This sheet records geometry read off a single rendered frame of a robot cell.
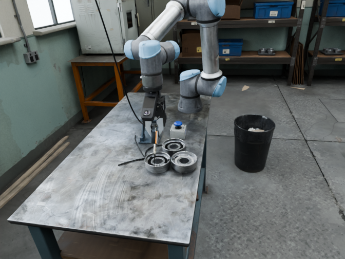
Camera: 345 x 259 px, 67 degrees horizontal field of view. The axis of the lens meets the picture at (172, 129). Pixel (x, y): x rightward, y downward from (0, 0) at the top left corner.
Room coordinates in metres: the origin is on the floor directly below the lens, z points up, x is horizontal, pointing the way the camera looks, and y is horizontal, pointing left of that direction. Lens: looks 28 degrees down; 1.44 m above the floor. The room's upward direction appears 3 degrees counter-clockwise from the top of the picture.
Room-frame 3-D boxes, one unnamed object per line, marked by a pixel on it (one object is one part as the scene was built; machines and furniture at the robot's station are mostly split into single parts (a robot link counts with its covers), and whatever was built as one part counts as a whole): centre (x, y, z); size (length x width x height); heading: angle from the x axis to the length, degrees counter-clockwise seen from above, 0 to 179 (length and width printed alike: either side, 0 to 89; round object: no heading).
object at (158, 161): (0.87, 0.07, 0.82); 0.10 x 0.10 x 0.04
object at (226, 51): (4.46, -0.97, 0.56); 0.52 x 0.38 x 0.22; 75
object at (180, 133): (1.12, -0.03, 0.82); 0.08 x 0.07 x 0.05; 168
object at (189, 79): (1.44, -0.12, 0.97); 0.13 x 0.12 x 0.14; 57
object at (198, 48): (4.54, -0.44, 0.64); 0.49 x 0.40 x 0.37; 83
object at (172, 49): (1.01, 0.03, 1.23); 0.11 x 0.11 x 0.08; 57
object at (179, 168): (0.86, -0.04, 0.82); 0.10 x 0.10 x 0.04
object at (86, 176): (1.14, 0.14, 0.79); 1.20 x 0.60 x 0.02; 168
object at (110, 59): (3.65, 0.70, 0.39); 1.50 x 0.62 x 0.78; 168
